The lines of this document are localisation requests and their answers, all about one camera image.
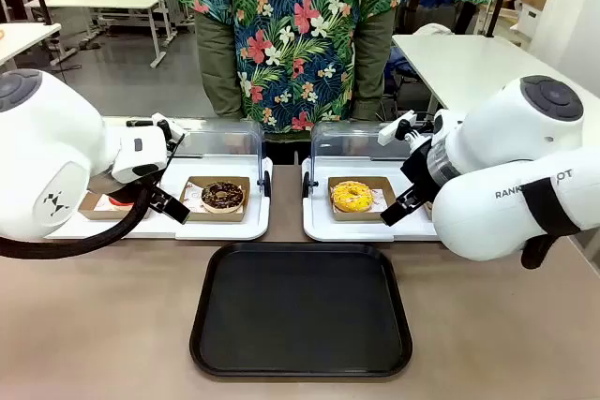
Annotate white storage box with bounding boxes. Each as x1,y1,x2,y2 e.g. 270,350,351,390
514,1,546,44

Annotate white bench table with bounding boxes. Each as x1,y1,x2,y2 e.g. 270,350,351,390
23,0,166,68

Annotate person torso in floral shirt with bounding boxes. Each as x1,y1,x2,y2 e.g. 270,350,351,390
176,0,410,135

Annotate white display tray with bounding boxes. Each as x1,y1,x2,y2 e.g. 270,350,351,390
45,155,275,243
301,156,442,244

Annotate chocolate sprinkled donut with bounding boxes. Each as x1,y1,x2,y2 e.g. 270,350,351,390
201,180,247,213

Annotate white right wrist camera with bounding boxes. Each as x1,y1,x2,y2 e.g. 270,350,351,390
377,110,435,148

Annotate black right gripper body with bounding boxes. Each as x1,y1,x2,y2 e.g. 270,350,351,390
399,141,445,199

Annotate cardboard tray under red donut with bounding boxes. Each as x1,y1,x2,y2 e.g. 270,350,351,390
78,190,152,221

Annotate small white table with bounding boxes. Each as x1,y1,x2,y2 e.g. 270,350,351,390
0,22,63,69

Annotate cardboard tray under yellow donut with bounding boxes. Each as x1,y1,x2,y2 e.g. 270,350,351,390
327,175,400,224

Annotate person right forearm green sleeve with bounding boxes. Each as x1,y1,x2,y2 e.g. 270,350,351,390
193,9,245,121

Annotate large white table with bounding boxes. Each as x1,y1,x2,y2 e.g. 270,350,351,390
390,31,600,132

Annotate clear plastic display lid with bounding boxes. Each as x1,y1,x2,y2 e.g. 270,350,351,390
171,117,272,199
302,120,426,200

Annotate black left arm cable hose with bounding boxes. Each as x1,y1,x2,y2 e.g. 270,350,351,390
0,183,160,260

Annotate black serving tray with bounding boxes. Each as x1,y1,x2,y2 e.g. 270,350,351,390
188,241,414,379

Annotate white cloth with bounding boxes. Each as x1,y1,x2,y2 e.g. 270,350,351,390
411,22,452,38

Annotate person left forearm green sleeve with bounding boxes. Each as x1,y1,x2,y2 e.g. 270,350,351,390
350,7,398,123

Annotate white paper liner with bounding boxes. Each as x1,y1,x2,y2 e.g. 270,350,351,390
368,185,391,213
183,181,208,213

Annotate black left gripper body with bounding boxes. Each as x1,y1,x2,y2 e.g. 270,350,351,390
88,169,163,200

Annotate black right arm cable strap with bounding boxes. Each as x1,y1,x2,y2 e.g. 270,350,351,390
518,178,583,271

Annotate yellow glazed donut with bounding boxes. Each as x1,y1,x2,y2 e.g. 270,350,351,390
330,179,375,215

